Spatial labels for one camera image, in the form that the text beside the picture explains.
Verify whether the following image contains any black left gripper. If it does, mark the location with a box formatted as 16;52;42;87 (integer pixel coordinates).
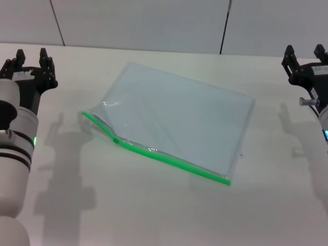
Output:
0;48;58;116

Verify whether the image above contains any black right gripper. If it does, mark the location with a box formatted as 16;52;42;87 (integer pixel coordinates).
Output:
281;44;328;106

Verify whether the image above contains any transparent green-zip document bag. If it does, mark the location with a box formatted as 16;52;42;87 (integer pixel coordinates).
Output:
81;61;256;187

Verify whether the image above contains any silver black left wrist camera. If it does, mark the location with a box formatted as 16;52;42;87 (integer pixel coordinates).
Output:
0;78;21;130

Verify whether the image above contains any grey right wrist cable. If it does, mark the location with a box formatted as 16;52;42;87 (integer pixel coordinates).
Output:
299;98;321;116

